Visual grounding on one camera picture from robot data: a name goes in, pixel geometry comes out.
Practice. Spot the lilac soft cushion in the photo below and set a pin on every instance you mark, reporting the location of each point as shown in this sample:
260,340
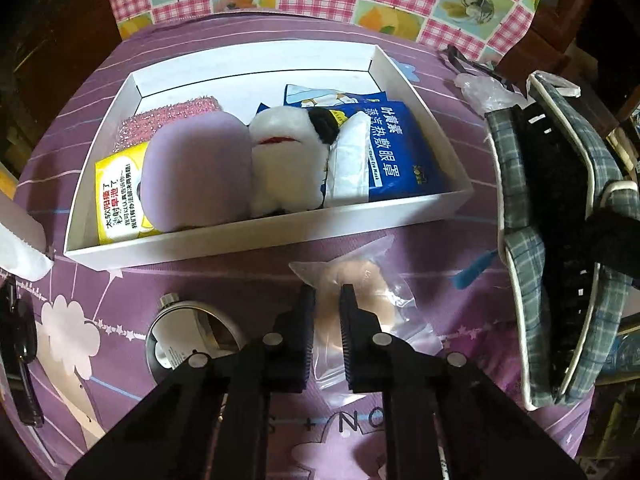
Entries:
197,172

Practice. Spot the pink bubble wrap pouch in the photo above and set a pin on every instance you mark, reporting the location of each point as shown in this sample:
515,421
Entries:
141,127

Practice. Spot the white dog plush toy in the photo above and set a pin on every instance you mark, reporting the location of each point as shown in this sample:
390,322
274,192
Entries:
290,150

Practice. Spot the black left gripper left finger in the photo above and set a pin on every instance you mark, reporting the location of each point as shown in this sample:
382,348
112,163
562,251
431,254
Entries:
209,418

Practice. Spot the white paper bag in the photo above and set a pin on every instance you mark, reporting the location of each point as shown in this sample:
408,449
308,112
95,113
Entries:
23,243

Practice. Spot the round metal tin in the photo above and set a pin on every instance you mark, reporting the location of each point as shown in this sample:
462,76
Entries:
182,327

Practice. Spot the black sunglasses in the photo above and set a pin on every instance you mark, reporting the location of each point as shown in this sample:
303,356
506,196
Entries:
19,347

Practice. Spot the white cardboard box tray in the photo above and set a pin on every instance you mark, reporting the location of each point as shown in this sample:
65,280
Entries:
246,79

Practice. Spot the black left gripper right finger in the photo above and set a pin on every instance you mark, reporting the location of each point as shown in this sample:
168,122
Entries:
443,417

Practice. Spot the clear plastic bag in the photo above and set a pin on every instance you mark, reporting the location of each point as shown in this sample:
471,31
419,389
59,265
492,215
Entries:
485,94

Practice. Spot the small blue sachet pack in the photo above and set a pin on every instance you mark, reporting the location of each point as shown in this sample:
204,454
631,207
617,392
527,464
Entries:
300,96

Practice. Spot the white eye mask sachet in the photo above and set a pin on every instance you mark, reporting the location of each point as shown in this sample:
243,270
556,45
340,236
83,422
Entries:
347,173

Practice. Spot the clear bag beige sponge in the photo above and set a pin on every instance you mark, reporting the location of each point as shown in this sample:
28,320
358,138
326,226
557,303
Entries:
379,289

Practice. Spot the yellow wet wipes pack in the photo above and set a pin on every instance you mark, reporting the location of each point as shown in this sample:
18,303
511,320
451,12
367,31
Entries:
119,212

